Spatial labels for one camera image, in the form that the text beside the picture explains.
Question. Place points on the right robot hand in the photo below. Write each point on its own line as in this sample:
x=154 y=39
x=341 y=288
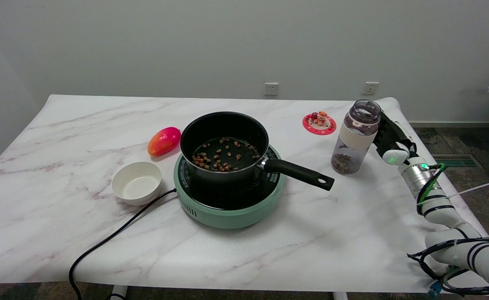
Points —
x=392 y=139

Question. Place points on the clear bottle with white band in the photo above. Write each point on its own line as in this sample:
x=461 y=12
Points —
x=356 y=137

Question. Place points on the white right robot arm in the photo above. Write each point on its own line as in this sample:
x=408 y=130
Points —
x=444 y=214

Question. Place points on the red round coaster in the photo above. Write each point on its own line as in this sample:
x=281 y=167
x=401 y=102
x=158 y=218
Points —
x=327 y=126

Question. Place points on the floor vent grille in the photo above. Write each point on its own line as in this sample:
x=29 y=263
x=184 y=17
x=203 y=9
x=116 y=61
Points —
x=457 y=160

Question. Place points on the small orange figurine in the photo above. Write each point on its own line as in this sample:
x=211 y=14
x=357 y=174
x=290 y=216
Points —
x=320 y=118

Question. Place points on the white table leg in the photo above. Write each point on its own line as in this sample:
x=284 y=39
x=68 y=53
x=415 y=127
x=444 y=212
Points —
x=119 y=292
x=340 y=296

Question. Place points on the brown food pieces in saucepan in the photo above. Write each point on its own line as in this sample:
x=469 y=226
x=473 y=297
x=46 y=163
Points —
x=223 y=156

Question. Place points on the green induction cooker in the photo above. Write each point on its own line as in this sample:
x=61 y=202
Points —
x=227 y=212

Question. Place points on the red orange mango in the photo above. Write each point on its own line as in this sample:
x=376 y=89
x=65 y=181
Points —
x=163 y=141

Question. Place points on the white bowl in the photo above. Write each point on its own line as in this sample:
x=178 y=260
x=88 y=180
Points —
x=137 y=183

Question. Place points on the white wall socket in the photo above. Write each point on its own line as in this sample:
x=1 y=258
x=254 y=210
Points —
x=271 y=88
x=370 y=88

